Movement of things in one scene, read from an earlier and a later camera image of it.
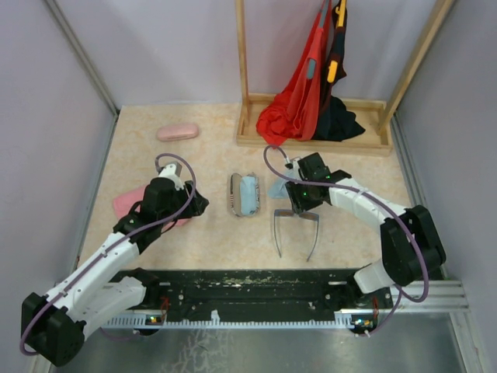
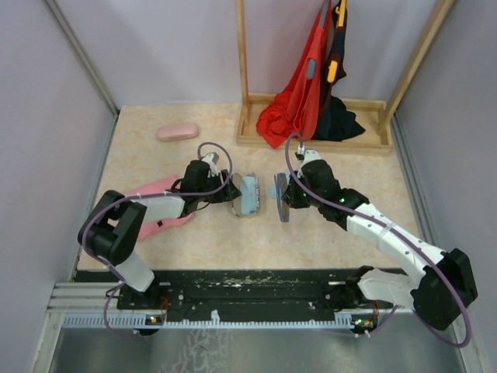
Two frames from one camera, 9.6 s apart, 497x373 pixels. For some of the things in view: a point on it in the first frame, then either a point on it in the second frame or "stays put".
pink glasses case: (173, 132) stays put
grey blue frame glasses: (306, 215) -> (281, 180)
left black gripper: (196, 207) -> (227, 192)
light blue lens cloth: (248, 191) stays put
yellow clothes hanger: (333, 65) stays put
